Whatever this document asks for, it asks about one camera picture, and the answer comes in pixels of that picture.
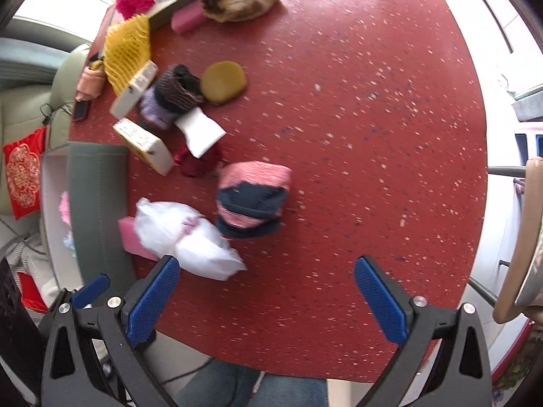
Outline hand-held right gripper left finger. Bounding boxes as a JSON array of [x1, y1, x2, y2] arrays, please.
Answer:
[[40, 255, 181, 407]]

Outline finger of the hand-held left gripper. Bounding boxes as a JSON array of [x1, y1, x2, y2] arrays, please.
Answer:
[[71, 273, 111, 310]]

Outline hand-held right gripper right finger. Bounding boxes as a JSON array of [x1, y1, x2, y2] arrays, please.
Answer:
[[354, 255, 493, 407]]

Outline white plastic bag bundle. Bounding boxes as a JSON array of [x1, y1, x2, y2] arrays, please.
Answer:
[[135, 197, 247, 281]]

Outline grey cardboard box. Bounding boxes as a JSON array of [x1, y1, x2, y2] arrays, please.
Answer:
[[40, 142, 137, 299]]

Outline pink navy knitted hat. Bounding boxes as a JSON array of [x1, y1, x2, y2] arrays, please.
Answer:
[[216, 161, 293, 239]]

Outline white tan printed box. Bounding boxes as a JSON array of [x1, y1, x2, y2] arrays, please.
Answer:
[[109, 60, 160, 118], [113, 118, 175, 176]]

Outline white paper card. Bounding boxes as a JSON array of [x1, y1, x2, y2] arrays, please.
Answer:
[[175, 108, 227, 158]]

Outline purple brown knitted sock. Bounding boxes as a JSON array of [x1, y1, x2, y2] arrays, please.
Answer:
[[139, 64, 205, 131]]

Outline red packet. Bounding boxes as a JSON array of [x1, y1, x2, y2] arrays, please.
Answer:
[[16, 271, 48, 315]]

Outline person's jeans legs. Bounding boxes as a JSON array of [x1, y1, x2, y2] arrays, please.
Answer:
[[174, 358, 330, 407]]

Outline red embroidered cushion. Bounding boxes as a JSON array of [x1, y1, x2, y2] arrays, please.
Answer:
[[2, 127, 47, 220]]

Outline dark red rose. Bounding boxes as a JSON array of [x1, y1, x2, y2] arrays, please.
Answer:
[[173, 142, 224, 179]]

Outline black phone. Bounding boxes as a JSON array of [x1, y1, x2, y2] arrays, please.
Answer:
[[72, 99, 92, 122]]

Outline green sofa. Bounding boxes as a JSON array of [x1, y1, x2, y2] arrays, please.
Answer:
[[0, 42, 92, 217]]

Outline peach cloth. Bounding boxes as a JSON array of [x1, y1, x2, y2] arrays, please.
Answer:
[[76, 65, 107, 102]]

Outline white blue container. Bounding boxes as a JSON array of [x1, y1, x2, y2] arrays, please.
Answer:
[[514, 129, 543, 162]]

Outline yellow round sponge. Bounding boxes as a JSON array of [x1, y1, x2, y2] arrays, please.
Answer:
[[200, 61, 247, 105]]

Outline white radiator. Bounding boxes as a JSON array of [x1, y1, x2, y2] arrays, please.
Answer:
[[0, 36, 92, 90]]

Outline yellow foam net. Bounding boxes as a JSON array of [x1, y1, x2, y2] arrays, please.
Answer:
[[104, 15, 152, 96]]

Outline grey tray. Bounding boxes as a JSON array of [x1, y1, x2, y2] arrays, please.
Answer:
[[511, 87, 543, 122]]

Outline brown knitted pouch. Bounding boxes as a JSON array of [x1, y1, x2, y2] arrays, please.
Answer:
[[199, 0, 281, 23]]

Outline black cable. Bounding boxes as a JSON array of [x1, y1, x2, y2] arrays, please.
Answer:
[[39, 101, 76, 130]]

